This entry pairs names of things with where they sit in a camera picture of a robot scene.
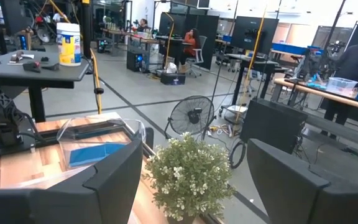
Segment grey office chair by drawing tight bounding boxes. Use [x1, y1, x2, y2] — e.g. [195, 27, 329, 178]
[185, 35, 208, 78]

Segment black coiled cable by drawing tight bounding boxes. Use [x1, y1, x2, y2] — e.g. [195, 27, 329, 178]
[228, 140, 247, 169]

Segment person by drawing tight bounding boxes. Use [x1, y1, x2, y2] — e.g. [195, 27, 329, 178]
[137, 17, 150, 34]
[178, 27, 203, 74]
[320, 27, 358, 139]

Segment black column yellow band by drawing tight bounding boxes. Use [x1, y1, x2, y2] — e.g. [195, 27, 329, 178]
[81, 0, 93, 60]

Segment long wooden table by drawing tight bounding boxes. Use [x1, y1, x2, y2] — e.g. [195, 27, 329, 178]
[273, 77, 358, 114]

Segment clear plastic bin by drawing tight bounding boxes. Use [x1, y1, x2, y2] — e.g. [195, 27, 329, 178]
[56, 118, 147, 170]

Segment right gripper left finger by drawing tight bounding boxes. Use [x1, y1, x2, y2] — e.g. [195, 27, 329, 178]
[0, 139, 144, 224]

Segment black clamp post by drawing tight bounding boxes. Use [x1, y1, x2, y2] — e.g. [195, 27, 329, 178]
[144, 126, 155, 150]

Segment potted green plant white flowers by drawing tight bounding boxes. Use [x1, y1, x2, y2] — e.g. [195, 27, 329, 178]
[143, 132, 237, 224]

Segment black equipment case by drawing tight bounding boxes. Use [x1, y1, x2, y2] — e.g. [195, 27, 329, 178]
[160, 72, 186, 86]

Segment yellow pole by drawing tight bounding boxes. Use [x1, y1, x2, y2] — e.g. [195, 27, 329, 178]
[233, 4, 269, 125]

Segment large black case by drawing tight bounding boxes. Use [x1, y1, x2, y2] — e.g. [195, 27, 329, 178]
[239, 98, 309, 155]

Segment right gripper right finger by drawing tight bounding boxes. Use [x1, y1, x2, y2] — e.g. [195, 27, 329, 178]
[246, 138, 358, 224]

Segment disinfecting wipes canister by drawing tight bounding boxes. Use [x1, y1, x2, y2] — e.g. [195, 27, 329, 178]
[56, 22, 82, 67]

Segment dark grey side table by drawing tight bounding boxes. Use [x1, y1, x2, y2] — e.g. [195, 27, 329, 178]
[0, 49, 90, 124]

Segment black tool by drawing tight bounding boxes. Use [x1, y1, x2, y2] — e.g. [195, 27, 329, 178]
[40, 63, 60, 72]
[22, 60, 42, 73]

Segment yellow cable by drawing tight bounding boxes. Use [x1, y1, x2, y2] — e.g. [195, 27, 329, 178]
[88, 48, 104, 115]

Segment white bag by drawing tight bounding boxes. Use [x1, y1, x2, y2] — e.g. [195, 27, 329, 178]
[165, 62, 178, 75]

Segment black computer tower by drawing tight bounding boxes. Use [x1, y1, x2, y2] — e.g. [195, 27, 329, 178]
[126, 51, 145, 72]

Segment clear storage box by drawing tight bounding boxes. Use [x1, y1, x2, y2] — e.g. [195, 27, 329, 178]
[326, 77, 358, 96]

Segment black floor fan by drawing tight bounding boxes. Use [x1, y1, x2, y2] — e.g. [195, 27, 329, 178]
[163, 95, 217, 141]

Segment dark blue sponge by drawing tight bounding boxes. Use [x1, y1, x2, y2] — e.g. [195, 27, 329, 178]
[69, 146, 108, 168]
[104, 142, 127, 156]

